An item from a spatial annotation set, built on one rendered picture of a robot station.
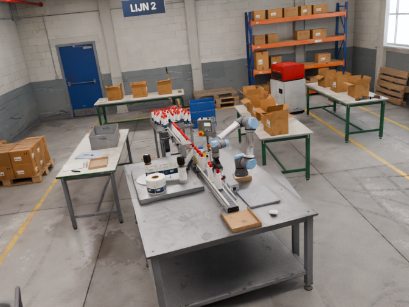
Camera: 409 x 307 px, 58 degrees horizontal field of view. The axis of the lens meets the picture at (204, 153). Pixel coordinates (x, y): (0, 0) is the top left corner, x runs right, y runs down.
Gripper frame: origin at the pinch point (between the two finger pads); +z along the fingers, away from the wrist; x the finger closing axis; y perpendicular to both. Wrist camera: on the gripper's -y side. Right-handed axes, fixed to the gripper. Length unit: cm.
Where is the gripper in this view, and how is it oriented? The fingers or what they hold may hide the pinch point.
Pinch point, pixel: (218, 175)
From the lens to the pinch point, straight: 361.4
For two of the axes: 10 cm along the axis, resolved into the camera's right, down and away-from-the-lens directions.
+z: 1.0, 9.3, 3.5
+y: -2.9, -3.1, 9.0
